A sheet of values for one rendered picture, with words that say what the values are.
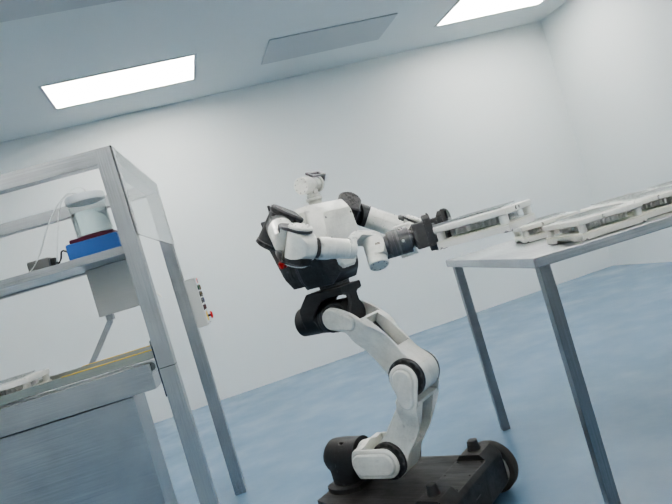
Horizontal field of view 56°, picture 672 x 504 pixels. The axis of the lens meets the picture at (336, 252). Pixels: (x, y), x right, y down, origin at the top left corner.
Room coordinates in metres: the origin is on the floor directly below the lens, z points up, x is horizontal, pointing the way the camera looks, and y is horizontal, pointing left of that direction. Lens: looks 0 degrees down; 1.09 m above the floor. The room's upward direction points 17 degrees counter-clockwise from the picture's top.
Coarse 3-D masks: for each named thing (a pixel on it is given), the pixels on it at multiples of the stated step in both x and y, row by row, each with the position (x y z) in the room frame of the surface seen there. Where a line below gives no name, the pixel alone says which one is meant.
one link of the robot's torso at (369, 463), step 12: (384, 432) 2.49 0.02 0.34; (360, 444) 2.43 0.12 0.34; (372, 444) 2.43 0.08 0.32; (360, 456) 2.35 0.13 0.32; (372, 456) 2.31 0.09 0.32; (384, 456) 2.28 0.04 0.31; (360, 468) 2.36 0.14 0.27; (372, 468) 2.32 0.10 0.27; (384, 468) 2.29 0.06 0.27; (396, 468) 2.27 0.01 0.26
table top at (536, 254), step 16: (640, 224) 2.08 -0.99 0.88; (656, 224) 2.07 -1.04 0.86; (512, 240) 3.11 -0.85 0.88; (544, 240) 2.57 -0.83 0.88; (592, 240) 2.05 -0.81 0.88; (608, 240) 2.05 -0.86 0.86; (624, 240) 2.06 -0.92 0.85; (464, 256) 3.00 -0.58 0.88; (480, 256) 2.72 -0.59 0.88; (496, 256) 2.49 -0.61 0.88; (512, 256) 2.30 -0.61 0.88; (528, 256) 2.13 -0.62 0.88; (544, 256) 2.03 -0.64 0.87; (560, 256) 2.04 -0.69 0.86
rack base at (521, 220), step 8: (520, 216) 2.04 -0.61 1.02; (528, 216) 1.99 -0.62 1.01; (504, 224) 1.85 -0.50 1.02; (512, 224) 1.87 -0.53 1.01; (520, 224) 1.92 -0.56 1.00; (472, 232) 1.93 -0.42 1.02; (480, 232) 1.90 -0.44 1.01; (488, 232) 1.88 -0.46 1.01; (496, 232) 1.87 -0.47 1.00; (504, 232) 1.86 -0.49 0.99; (448, 240) 1.96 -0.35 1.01; (456, 240) 1.95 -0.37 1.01; (464, 240) 1.93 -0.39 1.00; (472, 240) 1.92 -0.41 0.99; (440, 248) 1.98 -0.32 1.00
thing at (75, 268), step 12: (108, 252) 2.31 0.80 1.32; (120, 252) 2.32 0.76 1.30; (60, 264) 2.29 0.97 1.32; (72, 264) 2.29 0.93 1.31; (84, 264) 2.30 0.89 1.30; (96, 264) 2.43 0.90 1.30; (24, 276) 2.27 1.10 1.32; (36, 276) 2.28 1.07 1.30; (48, 276) 2.33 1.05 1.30; (60, 276) 2.48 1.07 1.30; (72, 276) 2.65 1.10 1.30; (0, 288) 2.26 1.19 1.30; (12, 288) 2.38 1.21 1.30; (24, 288) 2.54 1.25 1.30; (36, 288) 2.64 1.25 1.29
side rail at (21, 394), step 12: (120, 360) 2.36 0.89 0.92; (132, 360) 2.37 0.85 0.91; (144, 360) 2.37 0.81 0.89; (84, 372) 2.34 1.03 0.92; (96, 372) 2.35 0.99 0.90; (48, 384) 2.33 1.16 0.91; (60, 384) 2.33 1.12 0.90; (0, 396) 2.31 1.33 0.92; (12, 396) 2.31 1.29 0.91; (24, 396) 2.32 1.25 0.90
